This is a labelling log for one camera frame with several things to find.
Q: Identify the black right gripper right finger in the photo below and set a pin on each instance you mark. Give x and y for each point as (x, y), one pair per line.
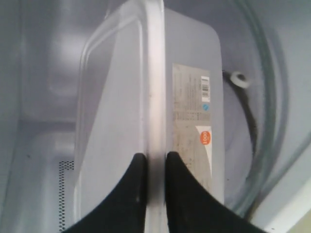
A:
(191, 209)

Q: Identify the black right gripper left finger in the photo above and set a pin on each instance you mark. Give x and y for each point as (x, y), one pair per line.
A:
(124, 209)

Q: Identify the white plastic lidded container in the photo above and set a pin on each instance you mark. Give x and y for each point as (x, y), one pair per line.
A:
(150, 82)

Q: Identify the white microwave oven body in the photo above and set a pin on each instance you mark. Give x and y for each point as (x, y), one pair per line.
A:
(41, 42)

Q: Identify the glass turntable plate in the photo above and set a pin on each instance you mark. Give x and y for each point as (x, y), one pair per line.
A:
(281, 34)

